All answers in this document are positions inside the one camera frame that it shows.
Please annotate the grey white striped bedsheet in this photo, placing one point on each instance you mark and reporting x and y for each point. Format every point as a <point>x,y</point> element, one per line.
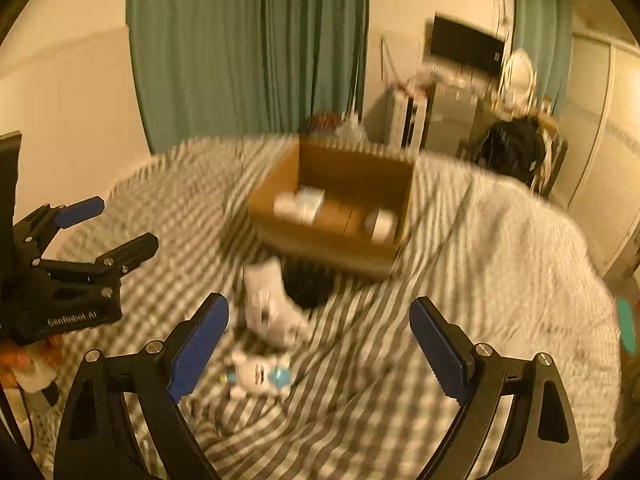
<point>350,360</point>

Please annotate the person's left hand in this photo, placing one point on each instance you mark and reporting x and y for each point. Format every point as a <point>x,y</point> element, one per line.
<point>14,362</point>

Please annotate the white fluffy blanket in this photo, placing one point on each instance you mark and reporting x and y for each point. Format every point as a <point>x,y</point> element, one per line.
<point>530,270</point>

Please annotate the black television screen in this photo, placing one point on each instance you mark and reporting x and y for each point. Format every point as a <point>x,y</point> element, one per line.
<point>467,45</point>

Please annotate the white round container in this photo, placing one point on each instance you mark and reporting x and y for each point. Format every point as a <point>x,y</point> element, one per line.
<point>380,222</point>

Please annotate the brown cardboard box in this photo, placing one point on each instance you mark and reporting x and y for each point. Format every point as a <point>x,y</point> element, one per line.
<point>350,180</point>

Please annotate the white rectangular packet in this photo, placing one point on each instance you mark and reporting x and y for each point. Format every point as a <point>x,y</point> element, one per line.
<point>302,205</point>

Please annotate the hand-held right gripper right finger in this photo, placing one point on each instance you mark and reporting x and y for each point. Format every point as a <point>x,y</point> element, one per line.
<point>440,347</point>

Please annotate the white oval vanity mirror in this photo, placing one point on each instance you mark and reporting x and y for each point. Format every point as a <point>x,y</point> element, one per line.
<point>519,72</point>

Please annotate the grey small fridge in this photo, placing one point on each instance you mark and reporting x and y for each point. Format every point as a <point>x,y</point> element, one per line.
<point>452,115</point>

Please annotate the small white blue toy figure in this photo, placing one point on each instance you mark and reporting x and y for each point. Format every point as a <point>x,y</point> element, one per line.
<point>260,375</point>

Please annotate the cream wardrobe doors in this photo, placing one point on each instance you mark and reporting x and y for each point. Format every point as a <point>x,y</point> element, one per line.
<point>600,135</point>

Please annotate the black fuzzy item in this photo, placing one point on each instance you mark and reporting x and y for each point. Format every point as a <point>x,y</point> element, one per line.
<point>307,285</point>

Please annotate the narrow green curtain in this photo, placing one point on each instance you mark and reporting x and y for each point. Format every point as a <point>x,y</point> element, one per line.
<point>542,35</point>

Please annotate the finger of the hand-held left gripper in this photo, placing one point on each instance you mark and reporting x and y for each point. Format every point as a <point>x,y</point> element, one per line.
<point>80,211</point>
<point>131,250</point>

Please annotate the white storage rack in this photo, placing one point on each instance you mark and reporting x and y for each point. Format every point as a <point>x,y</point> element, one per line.
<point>406,117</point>

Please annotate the wide green curtain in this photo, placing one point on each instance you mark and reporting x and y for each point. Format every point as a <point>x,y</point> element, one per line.
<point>240,50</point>

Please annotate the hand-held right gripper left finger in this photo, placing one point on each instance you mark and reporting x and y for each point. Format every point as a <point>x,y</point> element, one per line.
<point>199,347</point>

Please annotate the teal round object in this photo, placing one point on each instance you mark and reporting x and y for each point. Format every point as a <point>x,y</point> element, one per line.
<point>626,327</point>

